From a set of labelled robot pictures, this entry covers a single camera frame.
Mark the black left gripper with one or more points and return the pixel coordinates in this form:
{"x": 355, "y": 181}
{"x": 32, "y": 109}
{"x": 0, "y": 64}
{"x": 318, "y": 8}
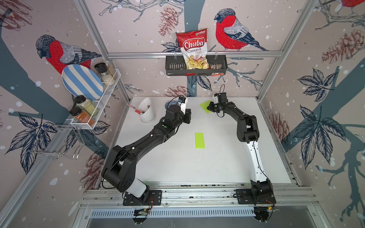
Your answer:
{"x": 187, "y": 115}

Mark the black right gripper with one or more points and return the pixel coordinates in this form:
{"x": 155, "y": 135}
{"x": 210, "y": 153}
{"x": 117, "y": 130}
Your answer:
{"x": 209, "y": 107}

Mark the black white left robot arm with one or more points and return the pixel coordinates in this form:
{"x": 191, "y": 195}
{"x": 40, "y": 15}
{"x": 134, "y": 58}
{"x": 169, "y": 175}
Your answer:
{"x": 120, "y": 167}

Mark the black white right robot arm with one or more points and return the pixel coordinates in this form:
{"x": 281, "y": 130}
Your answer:
{"x": 248, "y": 133}

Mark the blue patterned small bowl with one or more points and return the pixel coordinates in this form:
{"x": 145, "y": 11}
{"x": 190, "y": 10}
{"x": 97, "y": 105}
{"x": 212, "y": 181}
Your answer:
{"x": 168, "y": 104}

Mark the white utensil holder cup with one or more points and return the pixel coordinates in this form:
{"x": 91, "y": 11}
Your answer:
{"x": 147, "y": 111}

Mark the red pink utensil in cup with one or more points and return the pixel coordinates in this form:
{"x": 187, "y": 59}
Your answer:
{"x": 140, "y": 112}

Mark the red Chuba cassava chips bag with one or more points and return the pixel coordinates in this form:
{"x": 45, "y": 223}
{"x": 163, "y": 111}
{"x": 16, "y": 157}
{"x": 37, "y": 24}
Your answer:
{"x": 194, "y": 49}

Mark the brown spice glass jar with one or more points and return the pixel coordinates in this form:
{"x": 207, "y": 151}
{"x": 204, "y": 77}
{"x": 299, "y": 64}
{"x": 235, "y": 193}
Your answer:
{"x": 111, "y": 70}

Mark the black lid spice grinder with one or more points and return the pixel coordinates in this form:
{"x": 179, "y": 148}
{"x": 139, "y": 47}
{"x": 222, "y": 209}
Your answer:
{"x": 106, "y": 77}

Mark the green sauce jar black lid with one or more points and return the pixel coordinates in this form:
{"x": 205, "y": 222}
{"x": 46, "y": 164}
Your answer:
{"x": 86, "y": 105}

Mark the orange sauce jar black lid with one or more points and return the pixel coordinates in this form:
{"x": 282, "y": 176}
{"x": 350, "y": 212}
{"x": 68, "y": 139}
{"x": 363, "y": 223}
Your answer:
{"x": 81, "y": 116}

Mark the blue white striped plate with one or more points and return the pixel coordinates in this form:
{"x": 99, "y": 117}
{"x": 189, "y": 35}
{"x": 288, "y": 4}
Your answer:
{"x": 80, "y": 80}

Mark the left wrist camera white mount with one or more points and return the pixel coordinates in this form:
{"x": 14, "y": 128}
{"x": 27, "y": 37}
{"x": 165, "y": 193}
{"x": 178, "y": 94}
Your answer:
{"x": 182, "y": 102}

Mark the black wire wall basket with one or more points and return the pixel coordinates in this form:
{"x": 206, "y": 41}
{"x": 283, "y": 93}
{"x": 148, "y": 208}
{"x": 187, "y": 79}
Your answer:
{"x": 175, "y": 66}

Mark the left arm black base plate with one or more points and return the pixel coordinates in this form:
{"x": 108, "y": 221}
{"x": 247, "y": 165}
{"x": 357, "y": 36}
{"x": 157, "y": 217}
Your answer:
{"x": 148, "y": 198}

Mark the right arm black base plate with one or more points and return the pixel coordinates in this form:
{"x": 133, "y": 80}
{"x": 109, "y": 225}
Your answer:
{"x": 245, "y": 197}

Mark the white wire wall shelf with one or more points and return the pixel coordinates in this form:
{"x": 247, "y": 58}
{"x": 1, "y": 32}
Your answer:
{"x": 99, "y": 105}

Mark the metal wire hook rack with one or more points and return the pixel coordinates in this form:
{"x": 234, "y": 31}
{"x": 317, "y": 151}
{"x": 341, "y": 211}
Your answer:
{"x": 69, "y": 142}

